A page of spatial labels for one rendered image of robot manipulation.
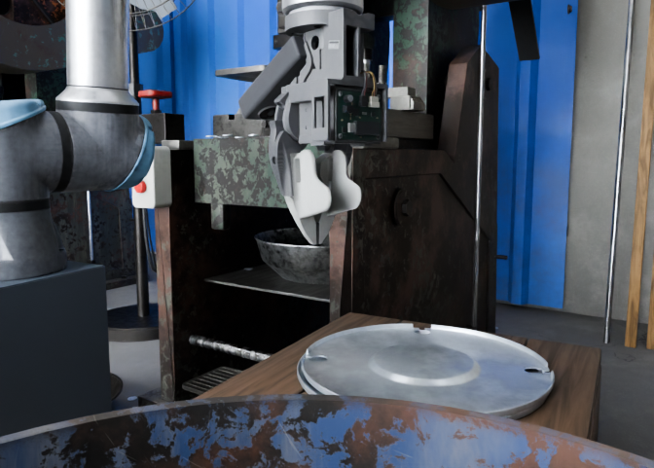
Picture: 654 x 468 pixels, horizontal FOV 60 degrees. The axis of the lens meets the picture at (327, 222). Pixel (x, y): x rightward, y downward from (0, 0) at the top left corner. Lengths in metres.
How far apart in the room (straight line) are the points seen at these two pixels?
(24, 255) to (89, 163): 0.15
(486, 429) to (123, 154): 0.70
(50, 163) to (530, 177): 1.85
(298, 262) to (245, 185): 0.21
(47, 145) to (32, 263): 0.16
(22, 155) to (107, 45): 0.20
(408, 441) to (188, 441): 0.11
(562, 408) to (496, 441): 0.35
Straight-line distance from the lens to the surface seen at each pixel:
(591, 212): 2.34
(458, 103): 1.49
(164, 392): 1.45
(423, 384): 0.65
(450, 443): 0.31
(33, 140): 0.84
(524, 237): 2.35
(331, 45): 0.51
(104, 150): 0.87
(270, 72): 0.57
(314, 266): 1.27
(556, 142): 2.33
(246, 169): 1.23
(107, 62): 0.89
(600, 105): 2.34
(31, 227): 0.84
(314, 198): 0.52
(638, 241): 2.05
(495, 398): 0.63
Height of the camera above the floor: 0.61
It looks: 7 degrees down
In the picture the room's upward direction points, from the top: straight up
